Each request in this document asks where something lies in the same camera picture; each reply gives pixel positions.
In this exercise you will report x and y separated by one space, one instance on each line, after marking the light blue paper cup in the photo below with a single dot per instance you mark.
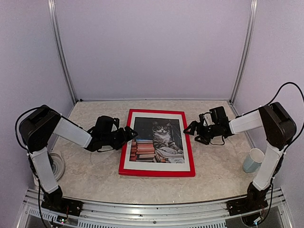
253 160

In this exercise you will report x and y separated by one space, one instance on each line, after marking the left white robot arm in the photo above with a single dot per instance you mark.
43 122

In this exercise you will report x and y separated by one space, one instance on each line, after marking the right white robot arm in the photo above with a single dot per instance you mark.
273 119

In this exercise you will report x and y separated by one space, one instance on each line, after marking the red wooden picture frame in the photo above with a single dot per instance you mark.
156 173

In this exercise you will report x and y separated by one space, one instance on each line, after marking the white plate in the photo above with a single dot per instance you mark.
58 166

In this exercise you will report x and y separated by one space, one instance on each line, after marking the left aluminium corner post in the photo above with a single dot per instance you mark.
60 50

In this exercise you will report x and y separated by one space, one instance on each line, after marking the right aluminium corner post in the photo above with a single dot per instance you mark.
245 51

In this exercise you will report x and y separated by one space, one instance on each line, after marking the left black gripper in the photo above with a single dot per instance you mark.
125 138

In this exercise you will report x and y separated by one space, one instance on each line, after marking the aluminium corner post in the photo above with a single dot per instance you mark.
245 51
60 50

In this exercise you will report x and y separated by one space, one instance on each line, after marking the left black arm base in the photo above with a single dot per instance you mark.
56 202

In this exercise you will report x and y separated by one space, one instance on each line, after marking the aluminium front rail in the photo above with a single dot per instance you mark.
208 214

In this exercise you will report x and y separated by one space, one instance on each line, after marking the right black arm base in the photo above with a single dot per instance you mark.
254 200

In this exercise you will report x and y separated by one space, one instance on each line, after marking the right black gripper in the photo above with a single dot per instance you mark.
194 125

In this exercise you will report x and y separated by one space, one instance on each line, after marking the cat photo print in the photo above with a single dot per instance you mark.
159 140

